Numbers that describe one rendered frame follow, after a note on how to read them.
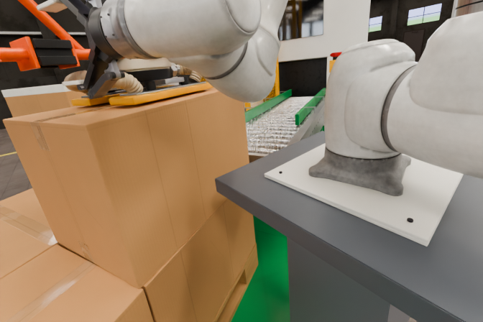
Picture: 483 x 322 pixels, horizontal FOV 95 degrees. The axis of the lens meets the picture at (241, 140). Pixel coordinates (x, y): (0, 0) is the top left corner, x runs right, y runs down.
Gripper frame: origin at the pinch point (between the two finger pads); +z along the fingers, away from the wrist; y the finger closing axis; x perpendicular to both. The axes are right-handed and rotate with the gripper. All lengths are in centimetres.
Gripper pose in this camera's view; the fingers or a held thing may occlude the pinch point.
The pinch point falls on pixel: (61, 47)
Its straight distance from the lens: 59.2
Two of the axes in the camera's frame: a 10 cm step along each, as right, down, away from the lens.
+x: 4.7, -3.2, 8.2
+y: 0.9, 9.5, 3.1
